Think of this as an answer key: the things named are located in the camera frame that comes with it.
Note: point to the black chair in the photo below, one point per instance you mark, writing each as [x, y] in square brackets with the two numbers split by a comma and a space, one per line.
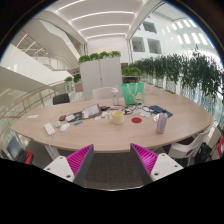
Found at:
[61, 99]

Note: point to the white chair with slim legs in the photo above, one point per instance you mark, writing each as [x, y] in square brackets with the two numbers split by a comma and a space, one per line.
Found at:
[186, 146]

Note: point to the long row of green plants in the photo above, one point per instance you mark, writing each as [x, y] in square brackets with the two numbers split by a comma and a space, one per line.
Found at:
[193, 71]

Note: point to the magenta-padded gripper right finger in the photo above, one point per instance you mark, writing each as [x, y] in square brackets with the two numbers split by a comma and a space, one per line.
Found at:
[163, 165]

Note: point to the brown planter with bushy plants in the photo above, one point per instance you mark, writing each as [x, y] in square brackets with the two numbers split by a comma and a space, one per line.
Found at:
[131, 71]

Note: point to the pale purple bottle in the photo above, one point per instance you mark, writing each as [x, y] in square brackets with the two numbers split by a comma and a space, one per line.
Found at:
[161, 124]

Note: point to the green tote bag, cat print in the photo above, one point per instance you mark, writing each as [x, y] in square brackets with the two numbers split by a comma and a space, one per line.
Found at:
[128, 95]

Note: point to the brown planter with two plants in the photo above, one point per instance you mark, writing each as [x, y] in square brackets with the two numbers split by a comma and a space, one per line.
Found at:
[77, 81]

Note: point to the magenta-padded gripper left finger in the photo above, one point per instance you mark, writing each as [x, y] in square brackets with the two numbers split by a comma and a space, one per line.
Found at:
[61, 166]

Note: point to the white computer mouse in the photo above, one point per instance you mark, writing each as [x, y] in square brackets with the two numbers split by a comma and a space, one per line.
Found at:
[65, 127]

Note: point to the open booklet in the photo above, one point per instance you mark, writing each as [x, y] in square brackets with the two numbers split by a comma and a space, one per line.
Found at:
[90, 111]

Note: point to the colourful sticker sheet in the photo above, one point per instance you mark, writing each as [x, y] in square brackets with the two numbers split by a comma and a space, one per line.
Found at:
[102, 115]

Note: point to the white power strip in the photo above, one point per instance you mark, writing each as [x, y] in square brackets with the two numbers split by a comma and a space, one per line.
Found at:
[49, 129]

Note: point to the black power adapter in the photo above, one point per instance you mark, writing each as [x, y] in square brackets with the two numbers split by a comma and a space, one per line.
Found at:
[104, 108]

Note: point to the white paper slip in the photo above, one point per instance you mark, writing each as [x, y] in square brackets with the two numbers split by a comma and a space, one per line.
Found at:
[32, 116]

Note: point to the clear tumbler with lid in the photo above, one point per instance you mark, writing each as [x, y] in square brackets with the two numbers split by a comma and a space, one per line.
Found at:
[115, 98]

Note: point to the green plants atop cabinet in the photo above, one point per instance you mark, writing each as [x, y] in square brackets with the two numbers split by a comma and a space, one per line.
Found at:
[100, 55]

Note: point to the white cabinet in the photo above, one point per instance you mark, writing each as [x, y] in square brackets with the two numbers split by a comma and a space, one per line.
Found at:
[100, 78]

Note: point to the black wallet with white card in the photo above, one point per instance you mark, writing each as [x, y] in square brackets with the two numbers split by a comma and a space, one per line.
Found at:
[76, 116]

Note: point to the small red and black case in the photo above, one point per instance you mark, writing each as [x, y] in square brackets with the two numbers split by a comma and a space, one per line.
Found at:
[62, 117]

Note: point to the dark blue keyboard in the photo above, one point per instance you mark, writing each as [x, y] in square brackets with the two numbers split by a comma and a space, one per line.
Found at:
[161, 111]

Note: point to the small white card box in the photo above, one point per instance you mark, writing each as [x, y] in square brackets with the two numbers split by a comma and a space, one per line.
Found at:
[145, 114]

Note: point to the small teal marker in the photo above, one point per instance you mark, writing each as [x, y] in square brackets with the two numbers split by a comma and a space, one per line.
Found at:
[78, 122]

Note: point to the white chair with rounded back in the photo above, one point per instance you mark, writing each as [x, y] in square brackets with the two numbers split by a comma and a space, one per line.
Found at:
[101, 93]

